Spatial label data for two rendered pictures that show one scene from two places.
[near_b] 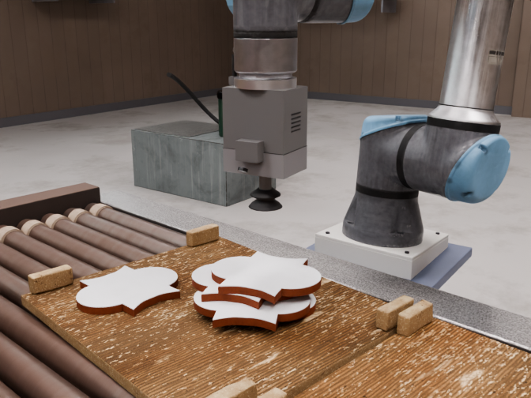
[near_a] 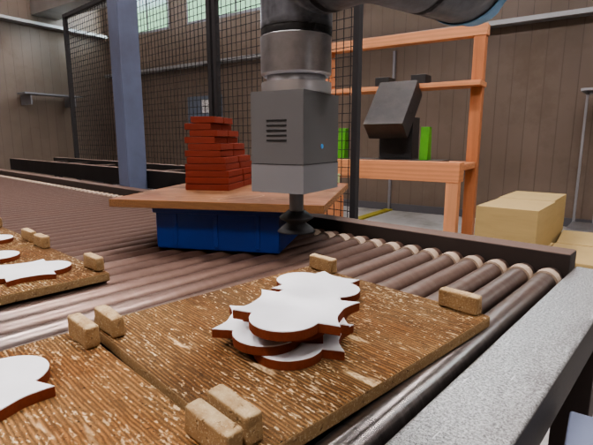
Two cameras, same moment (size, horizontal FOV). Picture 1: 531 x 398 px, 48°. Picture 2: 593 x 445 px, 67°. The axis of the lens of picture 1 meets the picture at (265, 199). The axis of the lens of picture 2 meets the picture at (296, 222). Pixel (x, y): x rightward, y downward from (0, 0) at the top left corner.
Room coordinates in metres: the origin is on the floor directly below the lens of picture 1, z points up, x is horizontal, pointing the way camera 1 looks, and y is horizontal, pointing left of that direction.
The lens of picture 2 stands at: (0.73, -0.50, 1.17)
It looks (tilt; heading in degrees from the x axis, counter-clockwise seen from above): 10 degrees down; 90
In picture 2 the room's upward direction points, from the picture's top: straight up
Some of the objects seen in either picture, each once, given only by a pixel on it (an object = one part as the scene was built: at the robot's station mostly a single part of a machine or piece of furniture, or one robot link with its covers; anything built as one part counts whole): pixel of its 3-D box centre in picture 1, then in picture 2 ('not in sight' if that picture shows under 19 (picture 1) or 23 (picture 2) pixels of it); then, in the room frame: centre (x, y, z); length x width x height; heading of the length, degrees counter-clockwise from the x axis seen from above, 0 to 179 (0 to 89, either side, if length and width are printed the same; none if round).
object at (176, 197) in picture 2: not in sight; (246, 192); (0.59, 0.72, 1.03); 0.50 x 0.50 x 0.02; 78
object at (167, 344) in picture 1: (212, 309); (295, 325); (0.73, 0.07, 0.93); 0.41 x 0.35 x 0.02; 43
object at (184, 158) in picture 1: (195, 130); not in sight; (4.66, 0.55, 0.48); 1.00 x 0.80 x 0.96; 53
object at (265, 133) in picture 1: (258, 125); (288, 136); (0.72, 0.01, 1.18); 0.10 x 0.09 x 0.16; 151
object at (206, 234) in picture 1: (202, 234); (459, 300); (0.96, 0.11, 0.95); 0.06 x 0.02 x 0.03; 133
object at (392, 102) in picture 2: not in sight; (366, 148); (1.38, 3.70, 1.10); 1.72 x 1.51 x 2.19; 144
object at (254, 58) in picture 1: (263, 58); (297, 61); (0.73, 0.00, 1.26); 0.08 x 0.08 x 0.05
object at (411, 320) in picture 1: (415, 317); (213, 430); (0.66, -0.18, 0.95); 0.06 x 0.02 x 0.03; 135
